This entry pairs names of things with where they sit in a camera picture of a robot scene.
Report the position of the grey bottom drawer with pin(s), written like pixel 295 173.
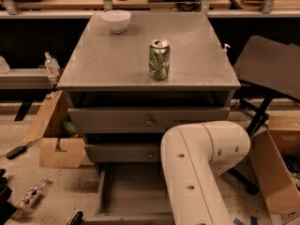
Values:
pixel 131 194

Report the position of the grey drawer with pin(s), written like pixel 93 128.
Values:
pixel 140 120
pixel 131 194
pixel 123 152

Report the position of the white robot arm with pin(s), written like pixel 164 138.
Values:
pixel 192 157

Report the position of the grey drawer cabinet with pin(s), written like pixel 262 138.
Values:
pixel 108 70

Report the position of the grey top drawer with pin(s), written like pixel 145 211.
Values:
pixel 140 120

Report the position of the grey middle drawer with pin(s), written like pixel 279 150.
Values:
pixel 123 152

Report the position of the green soda can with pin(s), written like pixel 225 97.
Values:
pixel 159 59

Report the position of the white bowl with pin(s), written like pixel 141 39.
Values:
pixel 117 20

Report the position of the small white pump bottle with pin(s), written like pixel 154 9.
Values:
pixel 226 48

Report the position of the cardboard box left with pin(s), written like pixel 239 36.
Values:
pixel 57 149

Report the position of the cardboard box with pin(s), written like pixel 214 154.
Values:
pixel 57 149
pixel 268 148

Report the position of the clear sanitizer bottle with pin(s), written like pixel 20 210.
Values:
pixel 51 65

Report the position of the black folding chair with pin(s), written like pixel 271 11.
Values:
pixel 274 68

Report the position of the black tool on floor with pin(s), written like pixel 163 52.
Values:
pixel 77 219

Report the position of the grey low shelf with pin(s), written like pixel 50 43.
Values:
pixel 27 78

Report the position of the black power adapter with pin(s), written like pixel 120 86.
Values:
pixel 20 149

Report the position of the clear bottle on floor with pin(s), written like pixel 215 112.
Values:
pixel 33 194

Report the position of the cardboard box right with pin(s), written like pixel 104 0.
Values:
pixel 268 148

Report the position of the black object bottom left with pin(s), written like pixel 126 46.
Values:
pixel 6 208

